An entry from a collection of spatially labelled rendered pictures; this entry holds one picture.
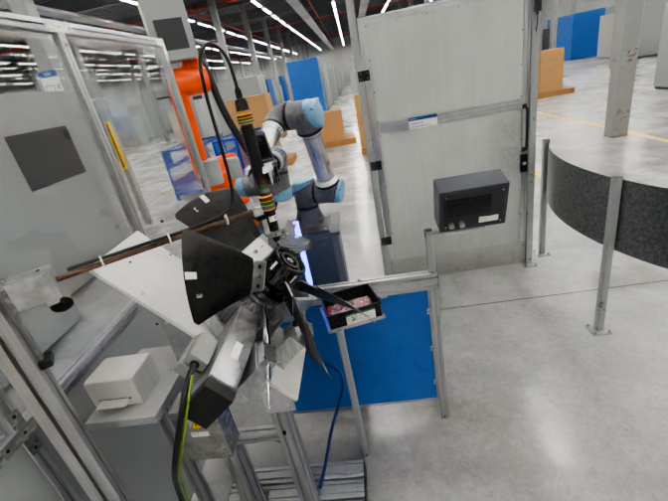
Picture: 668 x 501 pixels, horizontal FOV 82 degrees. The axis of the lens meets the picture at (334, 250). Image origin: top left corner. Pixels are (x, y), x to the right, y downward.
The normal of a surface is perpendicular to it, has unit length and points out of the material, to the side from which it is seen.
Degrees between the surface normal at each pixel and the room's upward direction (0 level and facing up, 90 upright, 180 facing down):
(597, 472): 0
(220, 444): 90
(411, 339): 90
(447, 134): 90
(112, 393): 90
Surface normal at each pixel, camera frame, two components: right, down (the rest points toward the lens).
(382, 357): -0.04, 0.42
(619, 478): -0.18, -0.89
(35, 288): 0.53, 0.26
